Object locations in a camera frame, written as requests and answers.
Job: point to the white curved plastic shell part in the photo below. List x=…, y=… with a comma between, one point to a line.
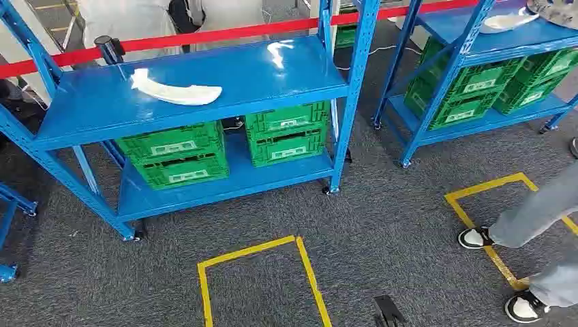
x=180, y=94
x=508, y=21

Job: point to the green plastic crate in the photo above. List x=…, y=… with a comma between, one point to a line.
x=286, y=118
x=171, y=142
x=526, y=95
x=478, y=76
x=286, y=149
x=456, y=110
x=183, y=171
x=346, y=35
x=551, y=65

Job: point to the red barrier belt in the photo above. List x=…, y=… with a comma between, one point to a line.
x=216, y=35

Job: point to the yellow floor tape square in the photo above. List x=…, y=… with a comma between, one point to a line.
x=204, y=293
x=483, y=185

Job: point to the person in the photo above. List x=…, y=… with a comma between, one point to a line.
x=230, y=16
x=126, y=20

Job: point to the black and white sneaker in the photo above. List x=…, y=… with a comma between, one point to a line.
x=524, y=308
x=474, y=238

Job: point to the person's leg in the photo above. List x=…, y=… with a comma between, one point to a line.
x=557, y=282
x=537, y=212

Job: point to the grey speckled object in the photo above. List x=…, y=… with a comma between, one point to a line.
x=557, y=11

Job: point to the black stanchion post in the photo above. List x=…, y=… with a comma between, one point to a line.
x=109, y=48

